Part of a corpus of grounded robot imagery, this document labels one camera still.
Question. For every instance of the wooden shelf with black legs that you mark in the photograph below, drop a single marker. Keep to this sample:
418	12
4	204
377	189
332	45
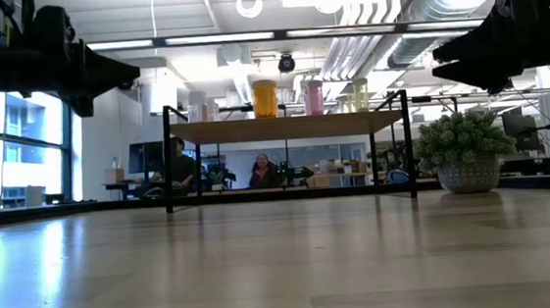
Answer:
283	128

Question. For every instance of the small background potted plant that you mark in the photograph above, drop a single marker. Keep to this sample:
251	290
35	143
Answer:
216	180

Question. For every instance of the small yellow pill bottle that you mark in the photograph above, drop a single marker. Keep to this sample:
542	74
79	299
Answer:
361	95
346	104

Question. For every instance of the cardboard box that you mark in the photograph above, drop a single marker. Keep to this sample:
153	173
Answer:
114	175

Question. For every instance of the black background robot arm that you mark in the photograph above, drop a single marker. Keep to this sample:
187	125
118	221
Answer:
296	173

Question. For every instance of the blue round background object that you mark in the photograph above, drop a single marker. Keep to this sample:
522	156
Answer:
398	177

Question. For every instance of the black computer monitor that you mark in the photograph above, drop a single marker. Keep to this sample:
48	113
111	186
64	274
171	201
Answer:
145	157

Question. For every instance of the black overhead camera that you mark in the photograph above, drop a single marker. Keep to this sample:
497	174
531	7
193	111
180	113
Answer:
286	63

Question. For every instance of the silver ceiling air duct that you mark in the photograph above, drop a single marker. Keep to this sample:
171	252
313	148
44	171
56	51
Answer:
422	19

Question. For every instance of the black monitor on arm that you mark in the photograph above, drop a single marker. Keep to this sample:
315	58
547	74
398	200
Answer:
521	129

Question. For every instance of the small pink pill bottle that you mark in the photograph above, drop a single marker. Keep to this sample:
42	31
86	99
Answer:
315	99

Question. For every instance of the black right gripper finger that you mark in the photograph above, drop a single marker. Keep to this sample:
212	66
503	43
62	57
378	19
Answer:
480	76
468	47

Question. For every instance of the large orange pill bottle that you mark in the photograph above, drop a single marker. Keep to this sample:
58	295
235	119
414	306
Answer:
265	100

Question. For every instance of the small white bottle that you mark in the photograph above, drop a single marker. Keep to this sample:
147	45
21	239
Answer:
197	107

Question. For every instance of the green potted plant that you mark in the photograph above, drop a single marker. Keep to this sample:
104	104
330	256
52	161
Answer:
467	158

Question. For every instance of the black overhead frame bar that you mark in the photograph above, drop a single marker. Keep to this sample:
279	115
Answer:
280	34

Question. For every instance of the seated person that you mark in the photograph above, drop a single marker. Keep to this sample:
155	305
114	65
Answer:
262	172
184	168

